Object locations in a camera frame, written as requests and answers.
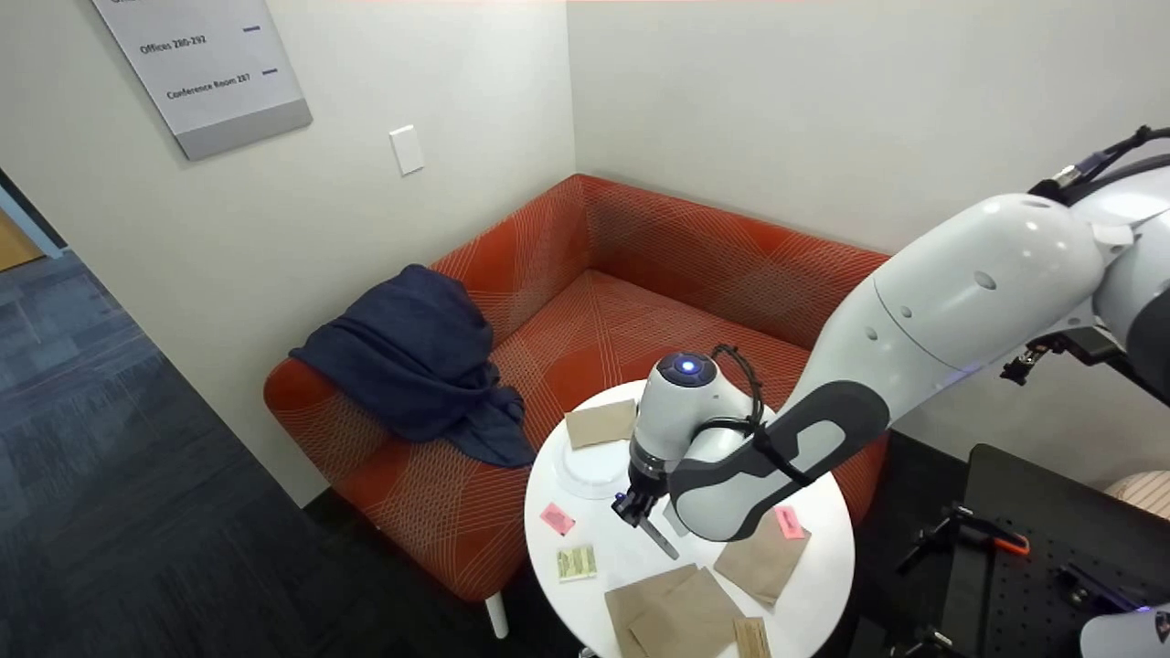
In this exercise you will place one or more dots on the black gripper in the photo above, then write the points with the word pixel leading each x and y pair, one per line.
pixel 646 486

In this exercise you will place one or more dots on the small brown paper piece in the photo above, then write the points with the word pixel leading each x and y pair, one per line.
pixel 752 639

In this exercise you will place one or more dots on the blue and grey marker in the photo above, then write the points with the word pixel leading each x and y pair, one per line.
pixel 660 539

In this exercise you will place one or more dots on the orange corner sofa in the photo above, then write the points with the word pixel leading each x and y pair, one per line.
pixel 582 288

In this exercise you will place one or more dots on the round white table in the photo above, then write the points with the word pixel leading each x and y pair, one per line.
pixel 798 624

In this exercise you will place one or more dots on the navy blue cloth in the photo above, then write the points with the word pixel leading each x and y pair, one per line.
pixel 415 357

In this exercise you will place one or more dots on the green sweetener packet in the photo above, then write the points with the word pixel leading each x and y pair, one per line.
pixel 575 566

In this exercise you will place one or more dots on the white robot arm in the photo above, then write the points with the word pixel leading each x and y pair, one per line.
pixel 1000 282

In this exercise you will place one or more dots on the brown paper napkin middle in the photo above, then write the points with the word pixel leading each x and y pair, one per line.
pixel 674 616

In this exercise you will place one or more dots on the small clear plastic lid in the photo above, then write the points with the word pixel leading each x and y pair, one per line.
pixel 598 469

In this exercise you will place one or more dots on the pink sweetener packet far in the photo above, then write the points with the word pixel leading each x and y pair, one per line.
pixel 558 520

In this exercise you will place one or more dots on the grey wall sign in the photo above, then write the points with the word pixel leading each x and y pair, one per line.
pixel 213 71

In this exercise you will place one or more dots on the brown napkin behind bowl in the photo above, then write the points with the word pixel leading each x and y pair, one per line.
pixel 601 424

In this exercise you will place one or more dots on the large brown paper napkin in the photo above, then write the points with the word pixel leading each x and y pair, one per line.
pixel 760 566

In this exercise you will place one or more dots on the black clamp with orange handle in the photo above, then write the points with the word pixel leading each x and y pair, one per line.
pixel 961 529

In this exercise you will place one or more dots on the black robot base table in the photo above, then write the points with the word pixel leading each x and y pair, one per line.
pixel 1086 551

